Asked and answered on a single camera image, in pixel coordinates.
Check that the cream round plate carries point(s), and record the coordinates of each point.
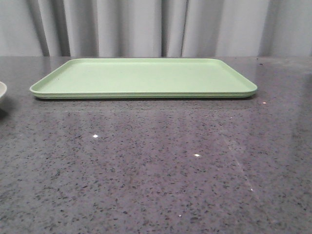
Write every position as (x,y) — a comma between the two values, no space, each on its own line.
(3,90)

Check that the light green plastic tray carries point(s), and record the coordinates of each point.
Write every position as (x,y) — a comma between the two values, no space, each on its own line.
(99,78)

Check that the grey pleated curtain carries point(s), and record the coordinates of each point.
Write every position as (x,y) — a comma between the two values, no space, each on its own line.
(155,28)

